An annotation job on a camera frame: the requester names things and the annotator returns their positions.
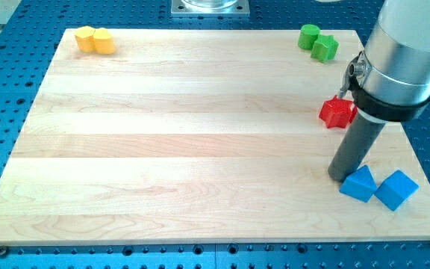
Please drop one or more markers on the blue triangular prism block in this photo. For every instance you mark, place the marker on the blue triangular prism block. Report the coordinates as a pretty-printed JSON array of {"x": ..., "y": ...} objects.
[{"x": 360, "y": 184}]

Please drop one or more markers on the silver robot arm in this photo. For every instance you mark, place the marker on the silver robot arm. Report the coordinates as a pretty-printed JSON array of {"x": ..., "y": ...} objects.
[{"x": 390, "y": 79}]

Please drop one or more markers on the light wooden board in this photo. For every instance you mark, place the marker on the light wooden board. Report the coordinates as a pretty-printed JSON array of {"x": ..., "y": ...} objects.
[{"x": 195, "y": 136}]

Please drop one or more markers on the red star block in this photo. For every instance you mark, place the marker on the red star block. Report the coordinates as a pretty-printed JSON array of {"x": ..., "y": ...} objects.
[{"x": 338, "y": 113}]

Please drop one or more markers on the green cylinder block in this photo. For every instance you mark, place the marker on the green cylinder block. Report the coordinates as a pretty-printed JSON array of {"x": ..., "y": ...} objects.
[{"x": 307, "y": 36}]

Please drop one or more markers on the green star block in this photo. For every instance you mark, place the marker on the green star block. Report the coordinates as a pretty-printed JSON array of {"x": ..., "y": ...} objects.
[{"x": 324, "y": 48}]

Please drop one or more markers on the yellow heart block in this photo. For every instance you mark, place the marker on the yellow heart block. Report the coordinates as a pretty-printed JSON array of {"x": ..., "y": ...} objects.
[{"x": 103, "y": 41}]

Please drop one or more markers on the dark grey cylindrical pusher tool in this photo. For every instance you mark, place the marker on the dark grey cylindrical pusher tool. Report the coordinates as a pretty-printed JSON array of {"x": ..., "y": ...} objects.
[{"x": 355, "y": 145}]

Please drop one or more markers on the yellow hexagon block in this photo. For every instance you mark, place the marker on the yellow hexagon block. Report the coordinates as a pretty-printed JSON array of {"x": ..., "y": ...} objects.
[{"x": 84, "y": 38}]

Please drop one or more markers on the blue cube block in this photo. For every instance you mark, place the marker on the blue cube block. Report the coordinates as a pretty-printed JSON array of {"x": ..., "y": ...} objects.
[{"x": 396, "y": 189}]

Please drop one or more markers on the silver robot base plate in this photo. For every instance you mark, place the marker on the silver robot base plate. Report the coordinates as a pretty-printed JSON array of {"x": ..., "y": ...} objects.
[{"x": 187, "y": 8}]

